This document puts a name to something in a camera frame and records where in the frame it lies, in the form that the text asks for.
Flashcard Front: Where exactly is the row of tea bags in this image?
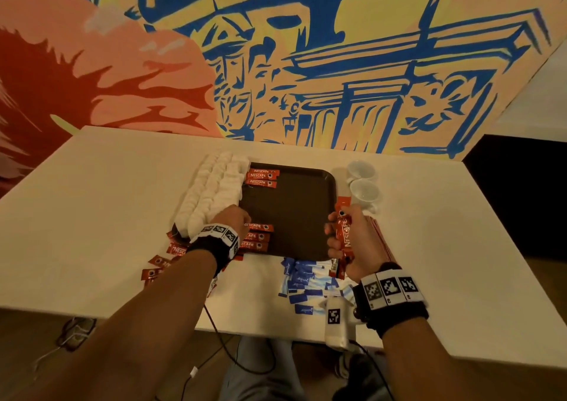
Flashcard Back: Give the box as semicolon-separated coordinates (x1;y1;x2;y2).
172;153;252;240

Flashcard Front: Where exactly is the small white cup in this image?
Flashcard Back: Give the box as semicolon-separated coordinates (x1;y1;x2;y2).
346;159;377;181
348;179;383;212

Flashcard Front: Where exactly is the person's right hand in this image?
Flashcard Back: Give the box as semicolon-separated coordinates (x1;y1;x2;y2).
324;210;393;282

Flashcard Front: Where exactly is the dark brown tray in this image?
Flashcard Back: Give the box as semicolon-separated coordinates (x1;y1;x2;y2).
237;167;338;262

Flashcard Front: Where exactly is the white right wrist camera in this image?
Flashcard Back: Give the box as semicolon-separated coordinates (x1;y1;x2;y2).
323;294;357;351

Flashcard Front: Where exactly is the black right wristband with markers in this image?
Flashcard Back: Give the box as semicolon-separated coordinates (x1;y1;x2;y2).
353;262;431;338

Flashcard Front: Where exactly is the person's right forearm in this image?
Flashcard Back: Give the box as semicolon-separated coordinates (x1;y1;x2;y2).
381;317;524;401

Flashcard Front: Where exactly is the pile of blue sugar sachets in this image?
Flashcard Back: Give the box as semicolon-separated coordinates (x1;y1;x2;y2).
279;256;356;316

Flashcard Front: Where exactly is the person's left forearm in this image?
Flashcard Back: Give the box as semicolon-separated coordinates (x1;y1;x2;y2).
35;250;218;401

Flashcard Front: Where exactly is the black wristband with markers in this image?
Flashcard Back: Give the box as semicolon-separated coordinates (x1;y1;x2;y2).
186;223;242;276
353;262;431;338

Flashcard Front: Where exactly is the black left wristband with markers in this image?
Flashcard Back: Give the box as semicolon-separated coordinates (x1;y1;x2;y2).
186;223;242;276

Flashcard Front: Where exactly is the person's left hand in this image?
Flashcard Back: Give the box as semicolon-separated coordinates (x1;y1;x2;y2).
209;204;253;242

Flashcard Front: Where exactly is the pile of red Nescafe sachets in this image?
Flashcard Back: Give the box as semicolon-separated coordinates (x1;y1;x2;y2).
140;228;191;284

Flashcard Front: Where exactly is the bundle of red stir sticks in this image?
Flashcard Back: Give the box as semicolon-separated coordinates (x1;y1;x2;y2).
367;215;395;265

